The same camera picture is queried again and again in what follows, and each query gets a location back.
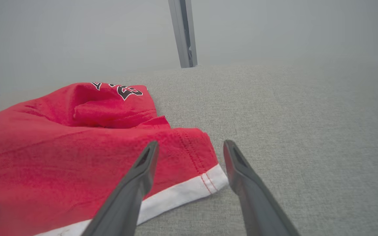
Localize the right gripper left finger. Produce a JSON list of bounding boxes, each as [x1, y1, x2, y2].
[[81, 141, 159, 236]]

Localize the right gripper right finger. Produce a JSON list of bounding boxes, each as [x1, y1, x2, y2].
[[223, 140, 301, 236]]

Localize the red basketball shorts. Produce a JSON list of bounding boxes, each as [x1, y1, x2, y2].
[[0, 82, 229, 236]]

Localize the grey metal partition post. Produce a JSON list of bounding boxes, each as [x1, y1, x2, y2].
[[168, 0, 198, 69]]

